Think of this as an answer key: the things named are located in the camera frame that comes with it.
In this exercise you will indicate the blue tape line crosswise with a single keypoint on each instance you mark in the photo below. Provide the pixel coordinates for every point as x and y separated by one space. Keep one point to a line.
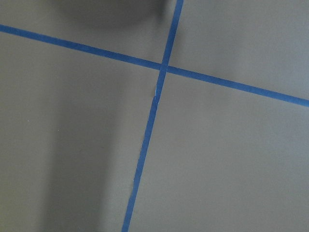
153 65

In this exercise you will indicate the blue tape line lengthwise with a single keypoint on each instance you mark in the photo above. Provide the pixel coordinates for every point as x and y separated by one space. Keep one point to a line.
152 114

